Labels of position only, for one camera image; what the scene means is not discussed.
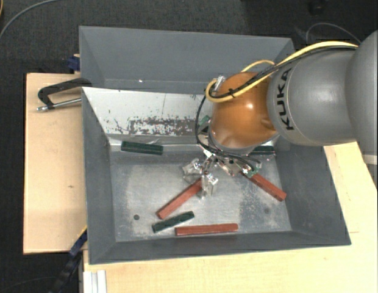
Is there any red-brown flat block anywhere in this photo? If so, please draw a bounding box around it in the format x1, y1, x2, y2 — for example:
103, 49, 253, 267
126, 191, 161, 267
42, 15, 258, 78
174, 223, 240, 237
241, 170, 288, 202
155, 178, 205, 220

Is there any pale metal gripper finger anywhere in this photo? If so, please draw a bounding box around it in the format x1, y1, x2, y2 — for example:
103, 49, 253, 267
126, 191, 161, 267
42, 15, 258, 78
197, 172, 219, 199
182, 158, 205, 183

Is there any pale wood board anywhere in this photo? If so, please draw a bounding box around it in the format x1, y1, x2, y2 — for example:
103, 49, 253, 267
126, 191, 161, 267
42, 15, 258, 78
23, 72, 88, 255

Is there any grey metal bin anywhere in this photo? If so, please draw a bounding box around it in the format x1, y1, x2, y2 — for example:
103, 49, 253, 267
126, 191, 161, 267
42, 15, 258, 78
78, 26, 352, 265

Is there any dark green flat block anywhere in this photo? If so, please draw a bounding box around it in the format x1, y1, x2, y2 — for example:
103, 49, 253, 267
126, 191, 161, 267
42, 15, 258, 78
151, 211, 196, 234
121, 140, 164, 156
251, 145, 276, 156

